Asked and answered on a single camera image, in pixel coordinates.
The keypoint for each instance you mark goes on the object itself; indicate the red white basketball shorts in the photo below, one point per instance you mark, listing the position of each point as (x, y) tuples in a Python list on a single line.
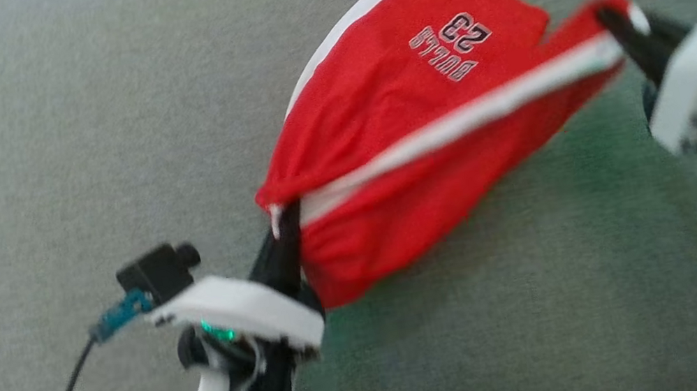
[(424, 140)]

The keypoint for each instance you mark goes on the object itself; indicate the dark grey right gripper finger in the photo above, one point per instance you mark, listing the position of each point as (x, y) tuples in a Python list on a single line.
[(639, 51), (667, 29)]

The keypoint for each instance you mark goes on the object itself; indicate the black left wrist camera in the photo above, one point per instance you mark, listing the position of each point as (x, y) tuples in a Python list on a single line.
[(156, 273)]

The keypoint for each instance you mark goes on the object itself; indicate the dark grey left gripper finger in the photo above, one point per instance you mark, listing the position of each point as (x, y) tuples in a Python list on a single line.
[(268, 258), (295, 247)]

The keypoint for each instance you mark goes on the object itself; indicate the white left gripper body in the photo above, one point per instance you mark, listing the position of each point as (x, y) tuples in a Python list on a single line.
[(240, 309)]

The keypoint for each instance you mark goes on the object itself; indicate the grey fabric sofa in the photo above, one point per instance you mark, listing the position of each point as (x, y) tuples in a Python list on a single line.
[(61, 130)]

